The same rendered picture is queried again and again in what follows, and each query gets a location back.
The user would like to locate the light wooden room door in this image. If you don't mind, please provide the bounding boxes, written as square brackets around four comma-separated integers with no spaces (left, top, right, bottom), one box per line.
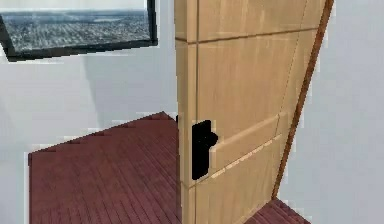
[173,0,335,224]

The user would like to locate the black door handle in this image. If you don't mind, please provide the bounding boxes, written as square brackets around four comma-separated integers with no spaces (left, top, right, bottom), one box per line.
[191,119,219,181]

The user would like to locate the black framed window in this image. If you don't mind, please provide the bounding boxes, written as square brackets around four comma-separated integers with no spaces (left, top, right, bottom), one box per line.
[0,0,159,63]

